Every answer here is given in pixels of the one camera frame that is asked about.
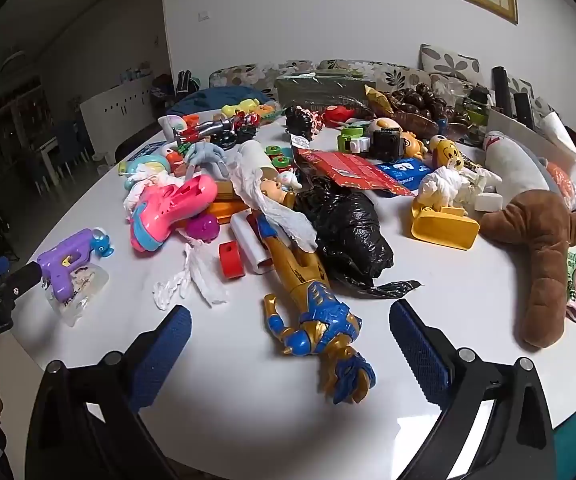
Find blue card box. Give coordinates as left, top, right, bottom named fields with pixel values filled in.
left=375, top=158, right=436, bottom=192

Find brown plush toy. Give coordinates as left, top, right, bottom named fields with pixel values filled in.
left=480, top=190, right=576, bottom=350

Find red plush toy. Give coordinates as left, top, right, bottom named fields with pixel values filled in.
left=320, top=105, right=359, bottom=126

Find clear plastic packaging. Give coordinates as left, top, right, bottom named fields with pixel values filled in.
left=45, top=265, right=110, bottom=328

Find gold blue action figure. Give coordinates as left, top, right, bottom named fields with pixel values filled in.
left=250, top=212, right=376, bottom=406

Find yellow dog toy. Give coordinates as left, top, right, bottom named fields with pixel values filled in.
left=428, top=135, right=469, bottom=173

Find orange duck figure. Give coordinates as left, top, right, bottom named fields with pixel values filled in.
left=400, top=130, right=429, bottom=161

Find magenta toy ball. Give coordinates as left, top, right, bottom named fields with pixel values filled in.
left=185, top=212, right=219, bottom=243

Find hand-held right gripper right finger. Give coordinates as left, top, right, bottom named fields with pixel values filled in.
left=389, top=299, right=559, bottom=480

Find yellow green toy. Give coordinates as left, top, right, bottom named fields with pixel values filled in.
left=221, top=99, right=261, bottom=120

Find egg shaped toy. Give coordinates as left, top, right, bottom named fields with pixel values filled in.
left=370, top=116, right=404, bottom=133

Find pale blue toy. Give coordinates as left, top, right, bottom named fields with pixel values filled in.
left=118, top=155, right=174, bottom=191

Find pink toy gun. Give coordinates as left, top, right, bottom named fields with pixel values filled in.
left=129, top=175, right=219, bottom=253

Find floral cushion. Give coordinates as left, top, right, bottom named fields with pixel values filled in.
left=420, top=44, right=486, bottom=81

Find orange clownfish toy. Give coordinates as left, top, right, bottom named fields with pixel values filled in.
left=160, top=146, right=189, bottom=173

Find red foil packet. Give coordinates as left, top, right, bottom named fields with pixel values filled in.
left=295, top=149, right=416, bottom=197

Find blue tissue pack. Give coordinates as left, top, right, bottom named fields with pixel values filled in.
left=133, top=141, right=166, bottom=161

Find green white toy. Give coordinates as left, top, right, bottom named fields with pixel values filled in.
left=338, top=125, right=373, bottom=155

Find grey rubber figure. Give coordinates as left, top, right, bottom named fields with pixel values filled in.
left=183, top=141, right=229, bottom=181

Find black plastic bag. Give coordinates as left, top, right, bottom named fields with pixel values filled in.
left=293, top=177, right=424, bottom=301

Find orange toy block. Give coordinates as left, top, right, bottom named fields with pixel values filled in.
left=210, top=182, right=249, bottom=226

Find black backpack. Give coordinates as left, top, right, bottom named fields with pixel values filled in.
left=175, top=70, right=203, bottom=103

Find blue jacket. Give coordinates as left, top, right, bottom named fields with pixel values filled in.
left=165, top=86, right=274, bottom=118

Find black spiky ball toy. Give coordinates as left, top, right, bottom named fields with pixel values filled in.
left=285, top=106, right=324, bottom=141

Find yellow snack bag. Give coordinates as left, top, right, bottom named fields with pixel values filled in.
left=364, top=85, right=399, bottom=118

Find black toy camera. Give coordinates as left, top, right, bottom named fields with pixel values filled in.
left=370, top=129, right=403, bottom=162

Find black cylinder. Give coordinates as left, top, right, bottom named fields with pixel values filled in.
left=491, top=66, right=514, bottom=116
left=513, top=91, right=536, bottom=131

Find floral sofa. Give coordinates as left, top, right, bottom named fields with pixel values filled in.
left=208, top=44, right=554, bottom=111

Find white cabinet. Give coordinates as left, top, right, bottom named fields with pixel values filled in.
left=79, top=77, right=156, bottom=153

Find white cylinder bottle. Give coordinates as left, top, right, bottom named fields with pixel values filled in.
left=483, top=130, right=564, bottom=198

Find small crumpled white tissue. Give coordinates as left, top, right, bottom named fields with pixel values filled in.
left=153, top=240, right=229, bottom=311

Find clear glass cup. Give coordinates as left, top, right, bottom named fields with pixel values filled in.
left=443, top=77, right=471, bottom=106

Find small doll figure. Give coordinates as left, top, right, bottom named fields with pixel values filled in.
left=258, top=167, right=304, bottom=208

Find orange patterned packet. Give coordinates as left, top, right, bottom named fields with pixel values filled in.
left=545, top=161, right=576, bottom=211

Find red toy block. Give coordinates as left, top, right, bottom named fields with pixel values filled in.
left=218, top=241, right=246, bottom=280

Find white foam block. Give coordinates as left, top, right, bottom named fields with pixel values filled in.
left=474, top=191, right=504, bottom=212

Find purple toy gun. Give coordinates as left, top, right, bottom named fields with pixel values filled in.
left=35, top=228, right=114, bottom=303

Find long crumpled white tissue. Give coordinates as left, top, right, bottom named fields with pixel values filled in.
left=225, top=152, right=319, bottom=253

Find white tissue wad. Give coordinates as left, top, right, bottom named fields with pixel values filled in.
left=418, top=166, right=504, bottom=211

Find green cardboard box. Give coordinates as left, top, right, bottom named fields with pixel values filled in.
left=274, top=72, right=376, bottom=108

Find red silver robot toy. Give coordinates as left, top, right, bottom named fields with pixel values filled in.
left=173, top=111, right=261, bottom=147

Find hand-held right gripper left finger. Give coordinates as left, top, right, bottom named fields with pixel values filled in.
left=25, top=305, right=192, bottom=480

